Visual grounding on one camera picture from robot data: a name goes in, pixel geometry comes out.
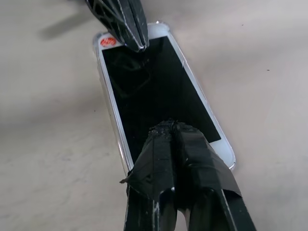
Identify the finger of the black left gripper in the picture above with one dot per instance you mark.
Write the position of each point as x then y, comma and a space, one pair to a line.
113, 21
138, 21

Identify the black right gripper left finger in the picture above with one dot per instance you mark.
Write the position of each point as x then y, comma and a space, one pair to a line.
154, 183

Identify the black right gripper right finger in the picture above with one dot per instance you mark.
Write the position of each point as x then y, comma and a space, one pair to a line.
204, 183

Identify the clear transparent phone case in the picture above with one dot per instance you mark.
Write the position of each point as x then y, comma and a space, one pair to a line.
95, 48

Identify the white smartphone with black screen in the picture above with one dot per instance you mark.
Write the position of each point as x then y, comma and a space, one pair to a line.
156, 96

